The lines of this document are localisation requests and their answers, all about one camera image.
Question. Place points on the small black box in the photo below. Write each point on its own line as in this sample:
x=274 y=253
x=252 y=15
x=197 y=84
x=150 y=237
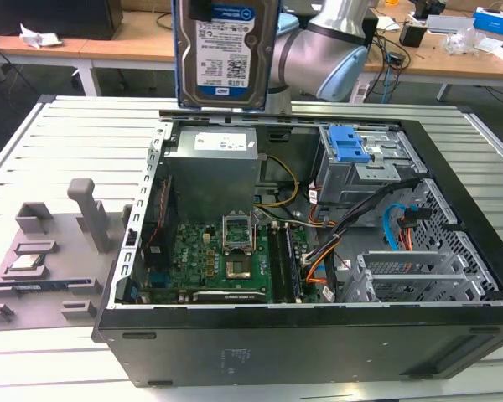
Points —
x=413 y=35

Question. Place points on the black RAM slot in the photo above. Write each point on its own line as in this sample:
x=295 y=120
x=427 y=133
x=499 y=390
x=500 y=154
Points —
x=292 y=268
x=276 y=268

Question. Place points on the hard disk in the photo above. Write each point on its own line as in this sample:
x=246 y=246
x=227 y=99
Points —
x=222 y=63

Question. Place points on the crumpled white paper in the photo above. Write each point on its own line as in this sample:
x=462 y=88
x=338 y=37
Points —
x=37 y=37

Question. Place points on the clear plastic bag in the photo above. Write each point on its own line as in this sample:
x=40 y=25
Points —
x=463 y=42

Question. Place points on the black desktop tower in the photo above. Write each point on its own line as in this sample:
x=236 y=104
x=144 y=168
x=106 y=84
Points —
x=371 y=25

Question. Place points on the CPU socket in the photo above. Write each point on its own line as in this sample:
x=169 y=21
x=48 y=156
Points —
x=238 y=269

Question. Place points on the black open PC case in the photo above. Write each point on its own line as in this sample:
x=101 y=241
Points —
x=276 y=347

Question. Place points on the wooden desk white frame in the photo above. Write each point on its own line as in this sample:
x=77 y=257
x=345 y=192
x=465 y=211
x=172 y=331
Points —
x=109 y=48

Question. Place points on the blue plastic bay latch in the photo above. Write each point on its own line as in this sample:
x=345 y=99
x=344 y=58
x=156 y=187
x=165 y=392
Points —
x=345 y=144

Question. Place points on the metal drive cage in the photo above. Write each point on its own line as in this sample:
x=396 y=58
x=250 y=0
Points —
x=339 y=180

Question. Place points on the grey parts rack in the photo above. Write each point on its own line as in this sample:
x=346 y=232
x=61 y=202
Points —
x=75 y=268

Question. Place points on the black case fan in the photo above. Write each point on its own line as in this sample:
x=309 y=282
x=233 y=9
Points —
x=159 y=226

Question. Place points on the RAM stick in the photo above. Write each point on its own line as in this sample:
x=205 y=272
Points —
x=37 y=287

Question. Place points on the wooden desk with clutter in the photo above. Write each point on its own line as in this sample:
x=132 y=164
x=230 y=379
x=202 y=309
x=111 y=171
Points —
x=444 y=60

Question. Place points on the metal disk bay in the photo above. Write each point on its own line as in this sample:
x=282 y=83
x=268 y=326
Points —
x=402 y=272

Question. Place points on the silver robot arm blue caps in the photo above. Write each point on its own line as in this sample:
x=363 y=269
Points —
x=310 y=54

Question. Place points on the silver CPU chip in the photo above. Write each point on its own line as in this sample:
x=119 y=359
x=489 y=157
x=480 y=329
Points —
x=26 y=262

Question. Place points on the grey power supply unit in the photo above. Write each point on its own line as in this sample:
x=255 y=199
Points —
x=209 y=171

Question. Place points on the green motherboard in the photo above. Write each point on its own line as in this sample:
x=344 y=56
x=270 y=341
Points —
x=197 y=259

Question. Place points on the blue cardboard box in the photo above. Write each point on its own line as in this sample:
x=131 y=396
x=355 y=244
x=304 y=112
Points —
x=496 y=19

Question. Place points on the flat grey box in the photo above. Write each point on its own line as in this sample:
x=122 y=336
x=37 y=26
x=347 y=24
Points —
x=448 y=24

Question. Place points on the white open box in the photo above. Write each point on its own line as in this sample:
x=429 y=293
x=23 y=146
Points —
x=501 y=49

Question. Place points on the black graphics card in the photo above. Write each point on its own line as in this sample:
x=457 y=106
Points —
x=228 y=296

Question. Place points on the large black box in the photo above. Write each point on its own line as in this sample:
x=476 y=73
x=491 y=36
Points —
x=58 y=17

